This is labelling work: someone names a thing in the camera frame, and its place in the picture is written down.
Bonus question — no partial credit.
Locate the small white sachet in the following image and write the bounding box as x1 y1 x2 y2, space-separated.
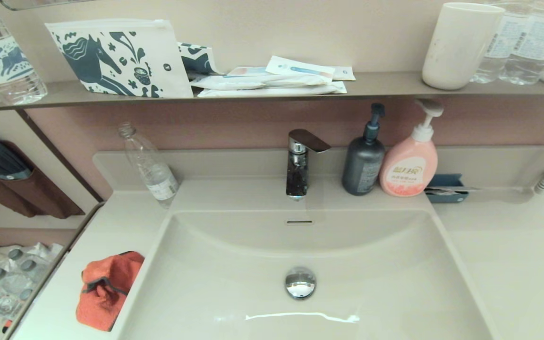
331 66 356 81

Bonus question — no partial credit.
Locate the water bottle blue deer label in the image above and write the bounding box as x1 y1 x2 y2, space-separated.
0 0 49 105

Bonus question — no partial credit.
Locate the orange cleaning cloth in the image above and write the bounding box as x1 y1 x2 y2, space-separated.
76 251 145 332

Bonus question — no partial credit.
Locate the folded blue print pouch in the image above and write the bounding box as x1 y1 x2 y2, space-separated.
178 42 223 78

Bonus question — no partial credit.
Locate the white plastic cup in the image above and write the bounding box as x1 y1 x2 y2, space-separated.
422 2 505 90

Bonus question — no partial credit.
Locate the white pouch blue horse print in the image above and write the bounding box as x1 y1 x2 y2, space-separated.
45 19 195 99

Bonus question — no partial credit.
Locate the white sachet blue stripe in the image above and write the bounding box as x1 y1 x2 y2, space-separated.
266 56 336 85

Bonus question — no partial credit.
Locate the wall mirror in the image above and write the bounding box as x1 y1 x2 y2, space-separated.
0 0 98 11

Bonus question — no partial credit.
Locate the pink pump soap bottle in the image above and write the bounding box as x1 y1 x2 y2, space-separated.
379 99 444 197

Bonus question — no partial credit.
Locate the white wipes pack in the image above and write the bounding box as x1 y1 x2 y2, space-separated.
189 73 334 90

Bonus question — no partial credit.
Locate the grey wall shelf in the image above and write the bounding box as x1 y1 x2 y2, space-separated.
0 71 544 112

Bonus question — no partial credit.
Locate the dark grey pump bottle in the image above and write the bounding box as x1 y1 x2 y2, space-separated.
341 103 387 196

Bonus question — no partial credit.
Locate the clear water bottle white label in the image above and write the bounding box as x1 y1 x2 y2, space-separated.
498 0 544 85
470 0 535 84

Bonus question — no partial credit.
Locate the white sachet peach print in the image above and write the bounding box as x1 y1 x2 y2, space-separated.
227 66 272 77

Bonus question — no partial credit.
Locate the thin white stick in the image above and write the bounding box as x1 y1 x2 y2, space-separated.
425 186 483 195

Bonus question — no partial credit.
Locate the chrome drain stopper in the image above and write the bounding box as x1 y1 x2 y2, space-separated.
285 266 317 300

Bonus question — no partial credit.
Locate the brown hair dryer holder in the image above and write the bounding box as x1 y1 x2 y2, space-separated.
0 141 85 219

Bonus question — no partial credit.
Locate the chrome sink faucet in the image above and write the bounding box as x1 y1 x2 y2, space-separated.
285 128 332 201

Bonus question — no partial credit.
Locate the empty clear plastic bottle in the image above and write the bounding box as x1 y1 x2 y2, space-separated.
119 122 180 208

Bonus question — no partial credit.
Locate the blue plastic box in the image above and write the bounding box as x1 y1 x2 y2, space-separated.
425 173 468 204

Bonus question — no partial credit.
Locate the shrink-wrapped water bottle pack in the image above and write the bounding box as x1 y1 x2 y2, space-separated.
0 242 65 331

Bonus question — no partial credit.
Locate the white sink basin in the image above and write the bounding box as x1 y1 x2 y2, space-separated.
111 208 497 340

